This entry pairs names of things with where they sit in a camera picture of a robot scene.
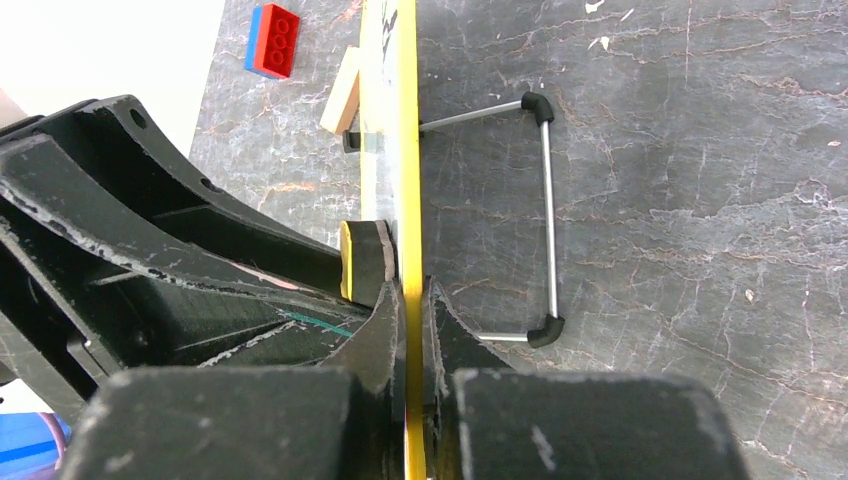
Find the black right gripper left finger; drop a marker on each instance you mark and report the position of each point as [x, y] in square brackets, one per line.
[341, 419]

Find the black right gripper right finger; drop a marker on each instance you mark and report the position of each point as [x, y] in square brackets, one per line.
[490, 421]

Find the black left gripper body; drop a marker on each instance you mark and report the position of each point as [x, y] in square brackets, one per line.
[61, 334]

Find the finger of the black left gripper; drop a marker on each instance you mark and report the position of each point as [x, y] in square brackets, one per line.
[124, 150]
[187, 308]

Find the yellow whiteboard eraser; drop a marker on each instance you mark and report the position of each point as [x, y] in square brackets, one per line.
[368, 260]

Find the yellow framed whiteboard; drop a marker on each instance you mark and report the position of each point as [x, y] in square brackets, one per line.
[390, 174]

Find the blue and red block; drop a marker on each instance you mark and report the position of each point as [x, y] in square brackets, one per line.
[272, 41]

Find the orange wooden block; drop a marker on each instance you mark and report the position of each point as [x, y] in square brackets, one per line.
[343, 100]

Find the metal whiteboard stand bracket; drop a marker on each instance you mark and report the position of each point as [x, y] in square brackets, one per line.
[489, 215]

